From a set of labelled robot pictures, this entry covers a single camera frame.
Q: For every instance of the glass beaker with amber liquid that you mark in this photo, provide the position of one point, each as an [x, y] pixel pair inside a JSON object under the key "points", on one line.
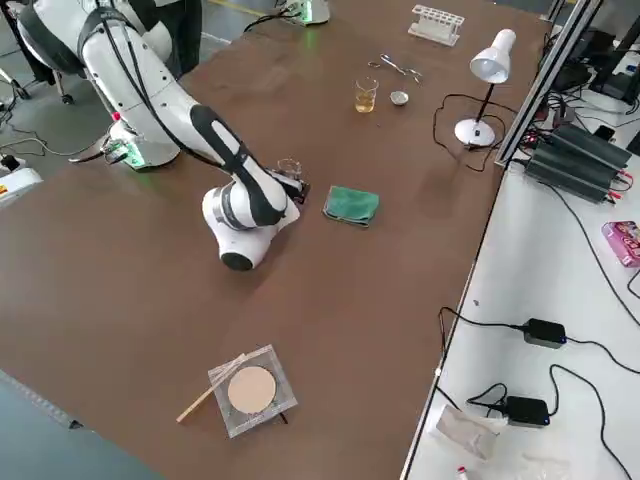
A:
{"points": [[366, 100]]}

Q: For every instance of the black monitor stand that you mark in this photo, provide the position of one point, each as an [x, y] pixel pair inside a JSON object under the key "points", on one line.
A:
{"points": [[615, 65]]}

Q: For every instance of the black power supply unit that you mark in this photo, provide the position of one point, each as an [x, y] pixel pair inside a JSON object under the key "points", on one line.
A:
{"points": [[570, 172], [595, 145]]}

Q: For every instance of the wooden test tube clamp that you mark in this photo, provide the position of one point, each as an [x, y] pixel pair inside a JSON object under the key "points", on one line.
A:
{"points": [[197, 405]]}

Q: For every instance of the white desk lamp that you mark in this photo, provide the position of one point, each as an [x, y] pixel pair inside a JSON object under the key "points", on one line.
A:
{"points": [[492, 62]]}

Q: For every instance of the aluminium frame post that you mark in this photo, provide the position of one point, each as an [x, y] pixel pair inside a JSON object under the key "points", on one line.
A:
{"points": [[545, 75]]}

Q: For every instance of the white test tube rack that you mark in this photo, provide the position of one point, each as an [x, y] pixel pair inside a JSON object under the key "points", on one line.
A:
{"points": [[434, 27]]}

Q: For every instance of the folded green cloth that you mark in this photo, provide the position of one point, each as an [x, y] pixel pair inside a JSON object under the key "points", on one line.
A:
{"points": [[351, 204]]}

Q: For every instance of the white control box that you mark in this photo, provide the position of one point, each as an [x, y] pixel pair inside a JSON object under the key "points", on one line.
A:
{"points": [[15, 187]]}

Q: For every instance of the pink box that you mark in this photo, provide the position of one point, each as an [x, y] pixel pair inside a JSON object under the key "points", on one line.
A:
{"points": [[622, 242]]}

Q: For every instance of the black power adapter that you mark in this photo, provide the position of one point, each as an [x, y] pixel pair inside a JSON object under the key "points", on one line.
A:
{"points": [[545, 332], [525, 411]]}

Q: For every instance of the metal crucible tongs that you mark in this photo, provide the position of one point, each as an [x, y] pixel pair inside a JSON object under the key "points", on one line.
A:
{"points": [[398, 66]]}

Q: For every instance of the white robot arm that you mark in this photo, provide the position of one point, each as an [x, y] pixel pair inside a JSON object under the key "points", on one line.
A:
{"points": [[150, 110], [307, 10]]}

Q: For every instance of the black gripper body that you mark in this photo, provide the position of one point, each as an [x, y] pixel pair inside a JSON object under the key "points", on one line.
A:
{"points": [[287, 184]]}

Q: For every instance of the small white dish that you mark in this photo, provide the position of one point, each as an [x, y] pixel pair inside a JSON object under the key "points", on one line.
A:
{"points": [[398, 98]]}

